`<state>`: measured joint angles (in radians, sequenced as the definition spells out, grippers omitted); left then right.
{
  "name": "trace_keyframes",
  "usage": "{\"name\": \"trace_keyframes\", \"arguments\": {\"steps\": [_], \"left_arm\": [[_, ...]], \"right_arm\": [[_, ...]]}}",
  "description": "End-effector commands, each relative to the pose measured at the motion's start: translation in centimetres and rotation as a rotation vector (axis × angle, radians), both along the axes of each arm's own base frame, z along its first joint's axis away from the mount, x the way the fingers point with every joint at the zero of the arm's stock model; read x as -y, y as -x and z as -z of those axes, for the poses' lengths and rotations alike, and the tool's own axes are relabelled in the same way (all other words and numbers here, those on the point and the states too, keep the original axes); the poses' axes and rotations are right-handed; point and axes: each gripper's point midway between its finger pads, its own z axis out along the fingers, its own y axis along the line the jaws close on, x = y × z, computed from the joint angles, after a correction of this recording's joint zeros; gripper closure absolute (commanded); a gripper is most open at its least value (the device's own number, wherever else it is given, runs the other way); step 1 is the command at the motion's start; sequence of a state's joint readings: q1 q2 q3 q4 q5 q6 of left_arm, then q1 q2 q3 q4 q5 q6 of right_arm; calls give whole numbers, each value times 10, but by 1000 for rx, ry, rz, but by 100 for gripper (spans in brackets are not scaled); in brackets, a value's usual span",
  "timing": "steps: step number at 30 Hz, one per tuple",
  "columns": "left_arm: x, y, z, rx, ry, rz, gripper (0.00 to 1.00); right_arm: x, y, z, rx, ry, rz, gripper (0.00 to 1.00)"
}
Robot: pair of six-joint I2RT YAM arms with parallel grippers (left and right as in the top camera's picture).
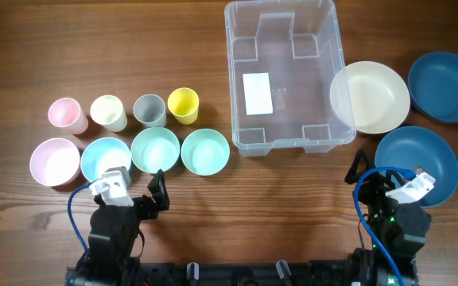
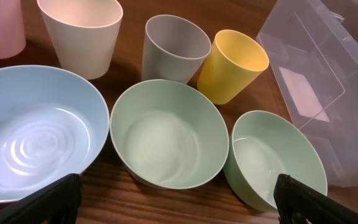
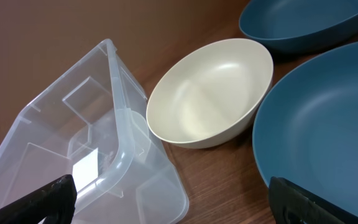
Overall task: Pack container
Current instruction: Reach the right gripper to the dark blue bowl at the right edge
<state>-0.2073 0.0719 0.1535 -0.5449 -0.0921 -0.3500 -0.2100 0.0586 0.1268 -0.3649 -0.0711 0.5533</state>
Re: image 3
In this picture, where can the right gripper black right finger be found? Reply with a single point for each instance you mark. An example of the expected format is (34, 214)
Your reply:
(292, 204)

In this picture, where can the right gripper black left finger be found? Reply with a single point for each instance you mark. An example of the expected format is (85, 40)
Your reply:
(54, 203)

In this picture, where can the dark blue large bowl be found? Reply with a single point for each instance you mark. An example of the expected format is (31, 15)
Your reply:
(306, 128)

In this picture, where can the clear plastic storage bin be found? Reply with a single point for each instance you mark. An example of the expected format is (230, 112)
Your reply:
(96, 104)

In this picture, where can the cream large bowl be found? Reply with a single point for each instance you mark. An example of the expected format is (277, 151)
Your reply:
(211, 95)

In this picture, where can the white paper label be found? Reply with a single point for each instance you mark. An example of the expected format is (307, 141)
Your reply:
(85, 168)

